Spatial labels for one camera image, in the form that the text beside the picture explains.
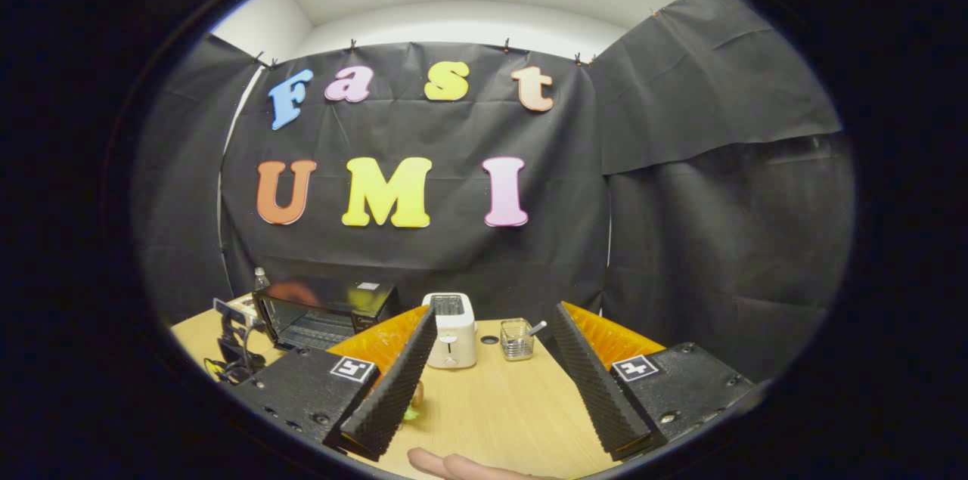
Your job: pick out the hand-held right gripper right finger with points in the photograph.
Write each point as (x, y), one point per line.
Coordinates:
(597, 389)

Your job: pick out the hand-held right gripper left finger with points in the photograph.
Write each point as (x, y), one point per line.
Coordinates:
(389, 389)

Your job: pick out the small green brown food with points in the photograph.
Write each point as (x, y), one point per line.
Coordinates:
(415, 397)

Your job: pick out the black electric oven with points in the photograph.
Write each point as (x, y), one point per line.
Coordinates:
(333, 297)

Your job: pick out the white divided snack plate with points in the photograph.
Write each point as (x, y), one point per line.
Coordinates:
(242, 303)

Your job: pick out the clear water bottle green label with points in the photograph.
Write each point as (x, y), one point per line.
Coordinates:
(261, 280)

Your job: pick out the white toaster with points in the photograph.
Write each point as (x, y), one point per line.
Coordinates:
(451, 329)

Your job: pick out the clear glass utensil holder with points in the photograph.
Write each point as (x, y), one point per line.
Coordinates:
(516, 342)

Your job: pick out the black backdrop cloth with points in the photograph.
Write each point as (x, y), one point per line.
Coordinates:
(454, 132)

